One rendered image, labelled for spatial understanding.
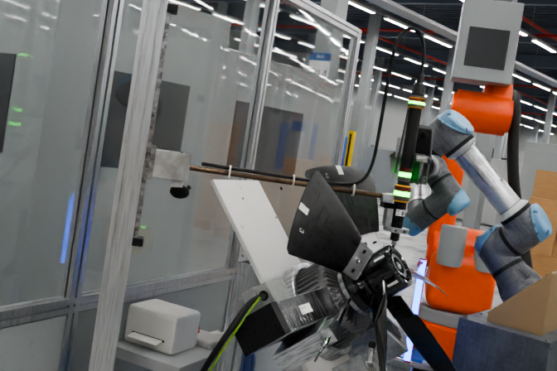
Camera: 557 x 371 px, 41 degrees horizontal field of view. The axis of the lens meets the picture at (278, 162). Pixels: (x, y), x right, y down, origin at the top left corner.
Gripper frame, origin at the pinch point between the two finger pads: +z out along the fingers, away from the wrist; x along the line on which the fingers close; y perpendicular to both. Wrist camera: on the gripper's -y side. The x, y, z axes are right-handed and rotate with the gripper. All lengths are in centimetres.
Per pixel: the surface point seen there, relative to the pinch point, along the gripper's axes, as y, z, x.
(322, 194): 12.7, 27.2, 10.4
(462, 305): 101, -374, 48
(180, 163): 11, 34, 47
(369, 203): 14.7, -3.9, 8.9
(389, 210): 15.4, 0.1, 1.7
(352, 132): -21, -528, 217
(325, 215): 17.6, 27.1, 8.7
